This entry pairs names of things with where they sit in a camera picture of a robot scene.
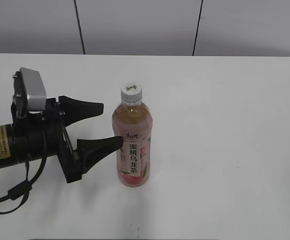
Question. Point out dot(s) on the peach tea plastic bottle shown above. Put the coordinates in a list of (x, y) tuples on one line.
[(134, 122)]

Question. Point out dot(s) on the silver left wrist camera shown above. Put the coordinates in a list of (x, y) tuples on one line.
[(29, 92)]

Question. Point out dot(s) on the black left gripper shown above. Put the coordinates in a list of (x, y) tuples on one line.
[(43, 134)]

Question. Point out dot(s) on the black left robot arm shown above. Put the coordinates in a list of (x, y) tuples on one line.
[(43, 134)]

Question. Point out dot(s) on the white bottle cap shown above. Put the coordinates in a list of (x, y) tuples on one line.
[(131, 92)]

